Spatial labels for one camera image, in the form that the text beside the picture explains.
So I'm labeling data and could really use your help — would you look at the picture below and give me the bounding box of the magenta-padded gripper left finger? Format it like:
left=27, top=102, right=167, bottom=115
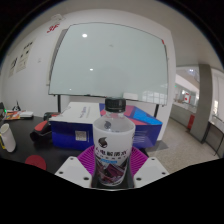
left=54, top=144, right=98, bottom=190

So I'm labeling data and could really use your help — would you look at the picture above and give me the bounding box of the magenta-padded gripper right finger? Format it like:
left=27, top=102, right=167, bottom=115
left=128, top=145, right=171, bottom=189

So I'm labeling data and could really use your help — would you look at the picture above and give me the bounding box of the clear bottle with white label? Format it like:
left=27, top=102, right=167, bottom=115
left=92, top=96, right=137, bottom=188

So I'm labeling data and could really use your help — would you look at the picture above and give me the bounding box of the flat round red coaster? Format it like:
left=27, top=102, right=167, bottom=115
left=24, top=154, right=48, bottom=171

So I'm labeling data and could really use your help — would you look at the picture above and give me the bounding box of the blue and white cardboard box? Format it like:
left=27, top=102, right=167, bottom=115
left=49, top=101, right=164, bottom=151

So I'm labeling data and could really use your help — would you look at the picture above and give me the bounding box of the white flat case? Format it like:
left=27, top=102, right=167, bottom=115
left=19, top=110, right=35, bottom=119

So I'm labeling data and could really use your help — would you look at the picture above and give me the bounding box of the colourful flat book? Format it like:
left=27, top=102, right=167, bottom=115
left=3, top=110, right=22, bottom=121

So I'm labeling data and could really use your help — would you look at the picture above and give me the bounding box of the small black desk object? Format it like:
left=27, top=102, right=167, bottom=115
left=12, top=100, right=22, bottom=112

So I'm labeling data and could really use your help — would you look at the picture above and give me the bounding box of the whiteboard on black stand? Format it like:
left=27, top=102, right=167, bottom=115
left=47, top=21, right=170, bottom=118

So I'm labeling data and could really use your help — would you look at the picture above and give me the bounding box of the white mug with yellow handle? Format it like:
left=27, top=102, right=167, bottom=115
left=0, top=122, right=17, bottom=154

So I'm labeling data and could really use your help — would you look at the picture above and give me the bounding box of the small white wall poster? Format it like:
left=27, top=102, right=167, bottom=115
left=8, top=56, right=19, bottom=79

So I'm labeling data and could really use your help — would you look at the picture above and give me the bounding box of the large white wall poster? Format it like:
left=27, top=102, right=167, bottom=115
left=15, top=40, right=35, bottom=74

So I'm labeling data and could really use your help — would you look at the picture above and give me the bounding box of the red wall sign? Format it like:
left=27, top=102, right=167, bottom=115
left=46, top=22, right=63, bottom=35

